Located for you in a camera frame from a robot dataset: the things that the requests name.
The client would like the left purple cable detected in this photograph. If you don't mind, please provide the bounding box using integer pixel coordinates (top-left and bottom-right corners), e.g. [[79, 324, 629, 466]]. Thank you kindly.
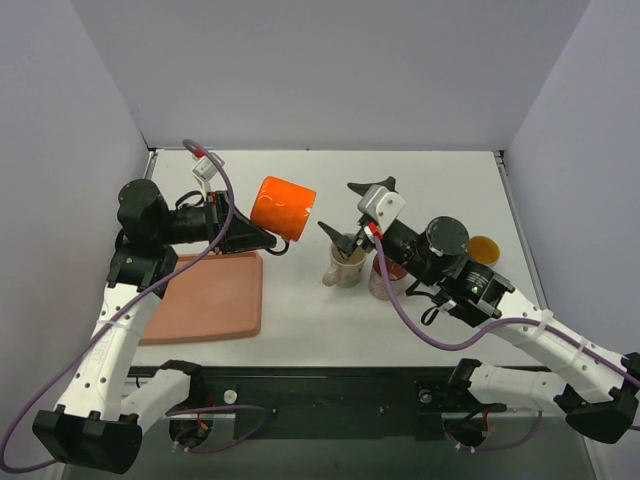
[[0, 138, 271, 474]]

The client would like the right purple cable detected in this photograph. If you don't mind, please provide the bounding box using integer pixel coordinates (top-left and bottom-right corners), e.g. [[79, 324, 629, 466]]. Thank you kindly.
[[372, 238, 640, 454]]

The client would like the yellow cream mug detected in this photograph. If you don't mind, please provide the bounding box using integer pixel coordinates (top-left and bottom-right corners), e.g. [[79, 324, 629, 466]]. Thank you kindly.
[[322, 244, 367, 288]]

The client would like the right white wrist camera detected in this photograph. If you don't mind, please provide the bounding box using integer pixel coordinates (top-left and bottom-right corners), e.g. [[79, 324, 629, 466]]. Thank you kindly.
[[357, 185, 406, 240]]

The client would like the pink plastic tray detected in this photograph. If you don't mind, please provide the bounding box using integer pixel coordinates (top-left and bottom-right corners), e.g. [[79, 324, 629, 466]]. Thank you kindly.
[[140, 252, 263, 346]]

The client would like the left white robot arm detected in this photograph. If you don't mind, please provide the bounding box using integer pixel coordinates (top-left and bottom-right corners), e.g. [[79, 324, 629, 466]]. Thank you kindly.
[[32, 179, 277, 474]]

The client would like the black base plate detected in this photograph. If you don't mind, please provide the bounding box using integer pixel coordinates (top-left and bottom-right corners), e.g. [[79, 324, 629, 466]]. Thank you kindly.
[[167, 367, 506, 446]]

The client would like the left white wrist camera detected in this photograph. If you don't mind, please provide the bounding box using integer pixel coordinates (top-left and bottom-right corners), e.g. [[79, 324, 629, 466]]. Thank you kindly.
[[191, 149, 225, 195]]

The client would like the orange mug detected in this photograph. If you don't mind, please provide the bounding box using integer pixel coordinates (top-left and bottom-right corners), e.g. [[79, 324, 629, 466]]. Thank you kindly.
[[250, 176, 316, 256]]

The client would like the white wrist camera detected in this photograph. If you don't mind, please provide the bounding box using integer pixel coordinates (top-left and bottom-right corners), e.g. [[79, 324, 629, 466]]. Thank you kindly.
[[357, 185, 406, 240], [191, 149, 225, 195]]

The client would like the blue patterned mug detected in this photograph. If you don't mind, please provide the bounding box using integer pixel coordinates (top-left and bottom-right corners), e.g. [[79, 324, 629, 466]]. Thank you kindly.
[[467, 236, 501, 266]]

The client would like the purple cable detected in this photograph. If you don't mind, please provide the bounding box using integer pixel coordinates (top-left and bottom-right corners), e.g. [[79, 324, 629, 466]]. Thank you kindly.
[[372, 238, 640, 454], [0, 138, 271, 474]]

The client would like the pink patterned mug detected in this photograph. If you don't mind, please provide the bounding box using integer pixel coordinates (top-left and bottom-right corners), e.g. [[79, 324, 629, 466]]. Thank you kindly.
[[368, 255, 408, 301]]

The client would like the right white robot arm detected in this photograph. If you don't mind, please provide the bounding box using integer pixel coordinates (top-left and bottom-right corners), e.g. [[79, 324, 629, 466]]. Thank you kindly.
[[320, 177, 639, 444]]

